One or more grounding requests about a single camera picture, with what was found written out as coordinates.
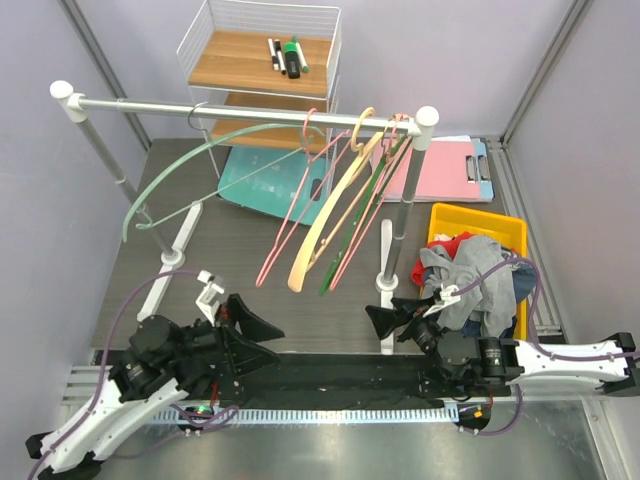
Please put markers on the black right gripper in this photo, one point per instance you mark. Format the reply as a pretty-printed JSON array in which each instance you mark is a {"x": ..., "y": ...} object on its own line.
[{"x": 384, "y": 320}]

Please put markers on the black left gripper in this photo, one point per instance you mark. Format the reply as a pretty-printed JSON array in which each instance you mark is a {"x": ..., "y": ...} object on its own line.
[{"x": 243, "y": 352}]

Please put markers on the red t-shirt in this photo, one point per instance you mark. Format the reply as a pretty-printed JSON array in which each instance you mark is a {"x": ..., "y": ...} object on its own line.
[{"x": 443, "y": 245}]

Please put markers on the grey garment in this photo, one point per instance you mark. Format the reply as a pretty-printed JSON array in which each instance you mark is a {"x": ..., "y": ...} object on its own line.
[{"x": 479, "y": 251}]

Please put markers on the navy blue garment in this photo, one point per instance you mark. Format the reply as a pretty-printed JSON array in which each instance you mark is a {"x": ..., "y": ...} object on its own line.
[{"x": 490, "y": 309}]

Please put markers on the wooden hanger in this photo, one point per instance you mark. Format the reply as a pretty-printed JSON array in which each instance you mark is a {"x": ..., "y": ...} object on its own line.
[{"x": 313, "y": 246}]

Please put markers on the green plastic hanger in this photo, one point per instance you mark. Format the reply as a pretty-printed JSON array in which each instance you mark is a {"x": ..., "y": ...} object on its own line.
[{"x": 360, "y": 220}]

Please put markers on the mint green hanger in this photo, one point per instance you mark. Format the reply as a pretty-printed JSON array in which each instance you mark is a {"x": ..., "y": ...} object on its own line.
[{"x": 199, "y": 174}]

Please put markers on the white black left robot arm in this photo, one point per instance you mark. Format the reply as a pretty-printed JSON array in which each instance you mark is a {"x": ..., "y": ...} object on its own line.
[{"x": 164, "y": 364}]

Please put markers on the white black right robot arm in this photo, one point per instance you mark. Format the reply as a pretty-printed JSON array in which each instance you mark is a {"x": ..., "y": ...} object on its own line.
[{"x": 463, "y": 366}]

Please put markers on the silver clothes rack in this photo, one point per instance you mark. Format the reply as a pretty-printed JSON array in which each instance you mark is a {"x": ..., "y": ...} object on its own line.
[{"x": 420, "y": 127}]

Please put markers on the yellow plastic tray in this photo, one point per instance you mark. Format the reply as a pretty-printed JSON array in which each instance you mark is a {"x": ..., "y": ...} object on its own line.
[{"x": 510, "y": 232}]

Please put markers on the pink clipboard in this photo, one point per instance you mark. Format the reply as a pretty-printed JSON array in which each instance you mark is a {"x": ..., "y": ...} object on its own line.
[{"x": 444, "y": 174}]

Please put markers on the teal folder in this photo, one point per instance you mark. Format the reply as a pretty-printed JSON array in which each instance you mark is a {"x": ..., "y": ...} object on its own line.
[{"x": 276, "y": 182}]

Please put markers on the green capped marker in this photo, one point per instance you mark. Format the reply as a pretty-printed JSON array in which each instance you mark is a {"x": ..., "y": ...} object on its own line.
[{"x": 302, "y": 60}]

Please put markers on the green highlighter marker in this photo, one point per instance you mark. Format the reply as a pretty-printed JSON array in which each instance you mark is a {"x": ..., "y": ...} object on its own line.
[{"x": 292, "y": 61}]

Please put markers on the black white marker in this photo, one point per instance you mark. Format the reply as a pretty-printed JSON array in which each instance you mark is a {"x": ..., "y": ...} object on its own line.
[
  {"x": 274, "y": 58},
  {"x": 280, "y": 56}
]

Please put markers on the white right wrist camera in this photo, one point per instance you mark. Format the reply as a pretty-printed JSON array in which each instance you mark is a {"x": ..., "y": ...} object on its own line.
[{"x": 446, "y": 296}]

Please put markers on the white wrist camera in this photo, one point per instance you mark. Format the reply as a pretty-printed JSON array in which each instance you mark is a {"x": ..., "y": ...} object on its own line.
[
  {"x": 446, "y": 296},
  {"x": 208, "y": 301}
]

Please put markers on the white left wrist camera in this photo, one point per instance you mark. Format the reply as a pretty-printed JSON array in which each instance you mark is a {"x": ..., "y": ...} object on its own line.
[{"x": 208, "y": 301}]

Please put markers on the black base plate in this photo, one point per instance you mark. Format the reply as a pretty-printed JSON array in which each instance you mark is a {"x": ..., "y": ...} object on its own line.
[{"x": 336, "y": 382}]

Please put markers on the white slotted cable duct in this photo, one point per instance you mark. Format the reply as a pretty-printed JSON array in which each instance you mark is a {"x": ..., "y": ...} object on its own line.
[{"x": 253, "y": 417}]

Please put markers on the white wire shelf basket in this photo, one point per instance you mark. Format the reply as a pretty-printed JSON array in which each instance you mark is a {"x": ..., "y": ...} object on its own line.
[{"x": 225, "y": 57}]

